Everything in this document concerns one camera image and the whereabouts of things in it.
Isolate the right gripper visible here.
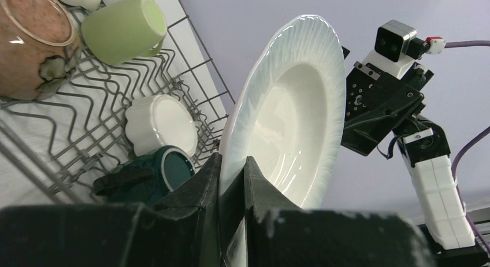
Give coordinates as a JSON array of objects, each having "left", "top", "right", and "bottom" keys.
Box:
[{"left": 341, "top": 50, "right": 434, "bottom": 156}]

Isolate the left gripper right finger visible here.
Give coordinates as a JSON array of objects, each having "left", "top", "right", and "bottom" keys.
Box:
[{"left": 221, "top": 156, "right": 436, "bottom": 266}]

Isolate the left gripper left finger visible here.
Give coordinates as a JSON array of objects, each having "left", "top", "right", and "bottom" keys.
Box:
[{"left": 1, "top": 153, "right": 222, "bottom": 266}]

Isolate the dark green mug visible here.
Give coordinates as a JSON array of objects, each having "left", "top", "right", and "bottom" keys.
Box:
[{"left": 93, "top": 145, "right": 196, "bottom": 206}]

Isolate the white deep plate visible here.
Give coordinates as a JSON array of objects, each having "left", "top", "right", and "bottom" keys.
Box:
[{"left": 218, "top": 14, "right": 348, "bottom": 267}]

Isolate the light green mug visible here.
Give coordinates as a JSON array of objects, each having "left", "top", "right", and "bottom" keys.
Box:
[{"left": 81, "top": 0, "right": 168, "bottom": 66}]

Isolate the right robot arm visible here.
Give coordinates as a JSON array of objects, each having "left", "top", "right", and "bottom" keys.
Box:
[{"left": 341, "top": 38, "right": 489, "bottom": 266}]

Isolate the white fluted bowl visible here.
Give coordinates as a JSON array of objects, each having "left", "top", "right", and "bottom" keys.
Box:
[{"left": 125, "top": 94, "right": 198, "bottom": 157}]

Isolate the brown floral mug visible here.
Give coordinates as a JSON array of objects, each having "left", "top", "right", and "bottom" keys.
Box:
[{"left": 1, "top": 0, "right": 81, "bottom": 100}]

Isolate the grey wire dish rack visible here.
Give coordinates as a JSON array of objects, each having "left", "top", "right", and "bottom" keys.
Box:
[{"left": 1, "top": 0, "right": 235, "bottom": 207}]

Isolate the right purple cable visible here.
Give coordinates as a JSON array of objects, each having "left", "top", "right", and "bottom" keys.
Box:
[{"left": 444, "top": 40, "right": 490, "bottom": 254}]

